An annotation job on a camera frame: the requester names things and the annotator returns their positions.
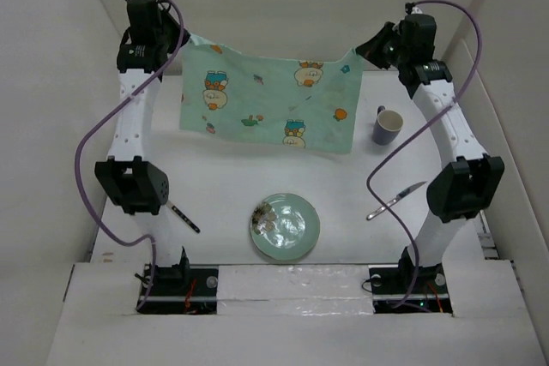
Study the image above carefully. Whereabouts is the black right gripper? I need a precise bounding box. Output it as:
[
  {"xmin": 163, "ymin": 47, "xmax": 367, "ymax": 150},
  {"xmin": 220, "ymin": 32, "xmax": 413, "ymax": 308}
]
[{"xmin": 356, "ymin": 21, "xmax": 410, "ymax": 69}]

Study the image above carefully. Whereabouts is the green cartoon print cloth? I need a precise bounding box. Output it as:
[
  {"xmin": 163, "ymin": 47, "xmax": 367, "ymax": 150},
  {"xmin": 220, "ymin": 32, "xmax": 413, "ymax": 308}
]
[{"xmin": 179, "ymin": 35, "xmax": 363, "ymax": 154}]

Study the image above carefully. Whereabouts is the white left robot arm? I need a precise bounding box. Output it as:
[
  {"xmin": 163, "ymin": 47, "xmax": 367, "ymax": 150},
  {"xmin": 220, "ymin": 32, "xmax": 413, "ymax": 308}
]
[{"xmin": 94, "ymin": 0, "xmax": 190, "ymax": 215}]

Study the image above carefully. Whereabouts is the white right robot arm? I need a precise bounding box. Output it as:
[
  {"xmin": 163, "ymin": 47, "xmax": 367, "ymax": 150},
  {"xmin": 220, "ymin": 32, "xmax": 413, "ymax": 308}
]
[{"xmin": 356, "ymin": 13, "xmax": 504, "ymax": 292}]

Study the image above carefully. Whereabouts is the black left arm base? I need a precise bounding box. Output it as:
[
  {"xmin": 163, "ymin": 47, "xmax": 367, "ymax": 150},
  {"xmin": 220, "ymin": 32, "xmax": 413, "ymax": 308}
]
[{"xmin": 137, "ymin": 265, "xmax": 219, "ymax": 315}]

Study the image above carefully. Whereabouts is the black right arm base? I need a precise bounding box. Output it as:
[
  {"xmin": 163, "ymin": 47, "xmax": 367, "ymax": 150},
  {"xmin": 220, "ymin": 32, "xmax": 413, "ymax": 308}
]
[{"xmin": 361, "ymin": 249, "xmax": 453, "ymax": 315}]

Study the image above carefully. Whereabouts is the purple ceramic mug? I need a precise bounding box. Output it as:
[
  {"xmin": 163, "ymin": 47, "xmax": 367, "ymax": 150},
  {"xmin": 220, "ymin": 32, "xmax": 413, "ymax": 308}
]
[{"xmin": 372, "ymin": 105, "xmax": 404, "ymax": 146}]

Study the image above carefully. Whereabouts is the steel table knife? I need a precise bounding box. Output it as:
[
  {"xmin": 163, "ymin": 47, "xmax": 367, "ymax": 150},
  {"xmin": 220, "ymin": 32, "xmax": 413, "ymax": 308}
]
[{"xmin": 366, "ymin": 181, "xmax": 426, "ymax": 221}]

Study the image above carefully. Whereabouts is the green floral plate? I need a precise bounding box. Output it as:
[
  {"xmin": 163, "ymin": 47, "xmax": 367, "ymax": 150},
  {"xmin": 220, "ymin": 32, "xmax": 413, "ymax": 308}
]
[{"xmin": 249, "ymin": 193, "xmax": 321, "ymax": 262}]

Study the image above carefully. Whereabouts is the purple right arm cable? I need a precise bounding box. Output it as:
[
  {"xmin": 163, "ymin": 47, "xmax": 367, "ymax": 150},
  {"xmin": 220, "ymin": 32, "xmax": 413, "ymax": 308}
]
[{"xmin": 366, "ymin": 0, "xmax": 486, "ymax": 309}]

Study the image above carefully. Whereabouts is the steel fork black handle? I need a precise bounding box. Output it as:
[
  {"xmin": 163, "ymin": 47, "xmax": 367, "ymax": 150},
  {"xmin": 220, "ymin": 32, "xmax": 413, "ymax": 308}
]
[{"xmin": 166, "ymin": 201, "xmax": 201, "ymax": 234}]

